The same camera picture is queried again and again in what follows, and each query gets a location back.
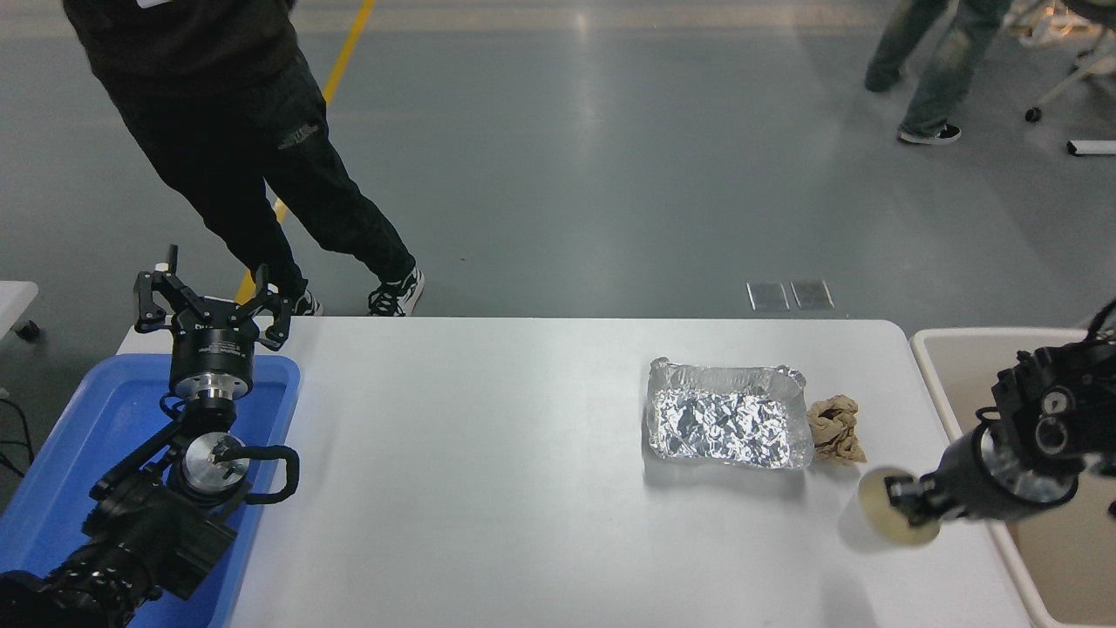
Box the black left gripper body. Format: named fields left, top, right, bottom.
left=168, top=301, right=260, bottom=381

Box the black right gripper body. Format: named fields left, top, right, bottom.
left=922, top=427, right=1005, bottom=524

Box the person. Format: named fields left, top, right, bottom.
left=61, top=0, right=426, bottom=317
left=863, top=0, right=1017, bottom=146

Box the white paper cup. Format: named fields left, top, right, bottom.
left=857, top=466, right=942, bottom=548

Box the black cable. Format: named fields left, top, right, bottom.
left=0, top=397, right=37, bottom=479

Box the silver foil tray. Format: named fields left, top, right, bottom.
left=645, top=356, right=816, bottom=470

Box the crumpled tan paper ball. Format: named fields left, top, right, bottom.
left=806, top=393, right=868, bottom=464

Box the blue plastic tray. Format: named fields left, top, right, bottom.
left=0, top=353, right=302, bottom=628

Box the large pale bin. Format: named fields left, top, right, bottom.
left=909, top=327, right=1116, bottom=628

